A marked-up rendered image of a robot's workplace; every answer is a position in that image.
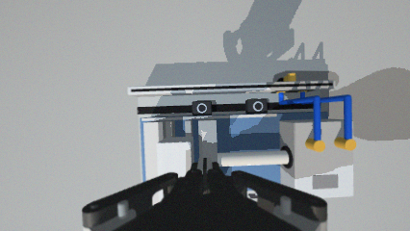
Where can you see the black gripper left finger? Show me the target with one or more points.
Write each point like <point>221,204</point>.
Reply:
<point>112,211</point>

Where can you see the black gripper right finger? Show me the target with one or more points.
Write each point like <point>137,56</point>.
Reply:
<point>303,210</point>

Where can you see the silver metal block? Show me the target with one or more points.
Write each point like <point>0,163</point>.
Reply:
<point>175,154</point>

